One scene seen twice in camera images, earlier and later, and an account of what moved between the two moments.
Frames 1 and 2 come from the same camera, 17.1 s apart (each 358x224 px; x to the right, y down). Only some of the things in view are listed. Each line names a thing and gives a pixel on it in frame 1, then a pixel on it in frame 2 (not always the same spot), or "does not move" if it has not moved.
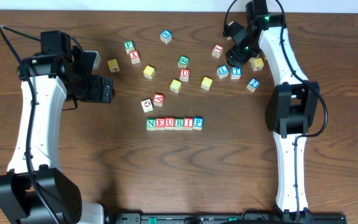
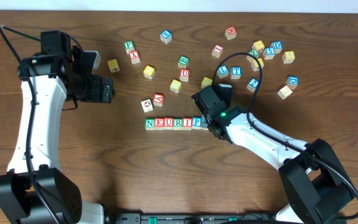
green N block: x=151 y=124 does not move
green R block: x=179 y=124 does not move
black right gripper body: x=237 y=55 to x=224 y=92
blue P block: x=198 y=123 does not move
